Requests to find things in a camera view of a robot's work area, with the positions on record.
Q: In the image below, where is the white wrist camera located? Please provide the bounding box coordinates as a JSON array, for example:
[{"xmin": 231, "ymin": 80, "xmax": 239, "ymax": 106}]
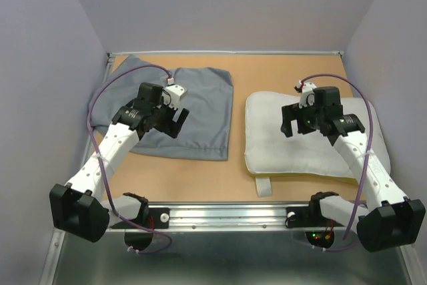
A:
[
  {"xmin": 295, "ymin": 80, "xmax": 317, "ymax": 108},
  {"xmin": 162, "ymin": 77, "xmax": 187, "ymax": 109}
]

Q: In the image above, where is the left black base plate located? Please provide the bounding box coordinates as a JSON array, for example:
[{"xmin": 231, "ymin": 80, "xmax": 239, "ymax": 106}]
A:
[{"xmin": 109, "ymin": 206, "xmax": 171, "ymax": 231}]

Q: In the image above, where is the aluminium front rail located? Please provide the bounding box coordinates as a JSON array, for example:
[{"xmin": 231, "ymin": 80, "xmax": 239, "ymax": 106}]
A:
[{"xmin": 106, "ymin": 201, "xmax": 368, "ymax": 231}]

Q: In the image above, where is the white pillow yellow edge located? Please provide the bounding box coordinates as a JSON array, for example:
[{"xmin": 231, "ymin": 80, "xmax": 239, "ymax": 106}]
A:
[{"xmin": 244, "ymin": 91, "xmax": 391, "ymax": 198}]

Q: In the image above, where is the grey pillowcase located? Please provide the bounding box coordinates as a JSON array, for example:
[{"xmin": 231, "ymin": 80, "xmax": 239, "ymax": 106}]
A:
[{"xmin": 88, "ymin": 55, "xmax": 234, "ymax": 161}]

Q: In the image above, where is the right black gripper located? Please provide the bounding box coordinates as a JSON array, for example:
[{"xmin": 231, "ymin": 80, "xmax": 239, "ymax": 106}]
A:
[{"xmin": 280, "ymin": 99, "xmax": 324, "ymax": 137}]

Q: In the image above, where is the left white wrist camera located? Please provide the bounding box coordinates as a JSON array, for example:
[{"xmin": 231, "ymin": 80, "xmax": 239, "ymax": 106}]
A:
[{"xmin": 162, "ymin": 77, "xmax": 187, "ymax": 109}]

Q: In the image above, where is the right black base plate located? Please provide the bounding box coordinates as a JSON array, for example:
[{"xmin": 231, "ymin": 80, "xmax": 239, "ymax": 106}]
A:
[{"xmin": 286, "ymin": 204, "xmax": 333, "ymax": 228}]

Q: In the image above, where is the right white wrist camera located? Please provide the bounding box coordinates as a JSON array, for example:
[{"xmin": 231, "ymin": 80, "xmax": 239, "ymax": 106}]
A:
[{"xmin": 295, "ymin": 80, "xmax": 317, "ymax": 108}]

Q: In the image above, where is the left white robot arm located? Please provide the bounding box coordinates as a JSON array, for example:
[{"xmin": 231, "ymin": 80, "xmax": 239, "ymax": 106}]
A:
[{"xmin": 49, "ymin": 82, "xmax": 189, "ymax": 242}]

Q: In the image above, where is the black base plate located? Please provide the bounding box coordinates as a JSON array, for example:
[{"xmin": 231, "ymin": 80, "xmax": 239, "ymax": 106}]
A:
[
  {"xmin": 286, "ymin": 204, "xmax": 333, "ymax": 228},
  {"xmin": 109, "ymin": 206, "xmax": 171, "ymax": 231}
]

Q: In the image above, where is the aluminium rail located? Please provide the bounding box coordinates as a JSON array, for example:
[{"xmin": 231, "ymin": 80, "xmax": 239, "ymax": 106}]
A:
[
  {"xmin": 106, "ymin": 201, "xmax": 368, "ymax": 231},
  {"xmin": 39, "ymin": 57, "xmax": 116, "ymax": 285}
]

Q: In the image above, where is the aluminium left side rail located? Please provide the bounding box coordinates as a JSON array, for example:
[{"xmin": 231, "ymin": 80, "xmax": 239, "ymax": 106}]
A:
[{"xmin": 39, "ymin": 57, "xmax": 116, "ymax": 285}]

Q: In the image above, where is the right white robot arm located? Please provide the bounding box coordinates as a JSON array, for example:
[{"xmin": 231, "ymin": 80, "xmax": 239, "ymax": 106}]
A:
[{"xmin": 281, "ymin": 85, "xmax": 426, "ymax": 252}]

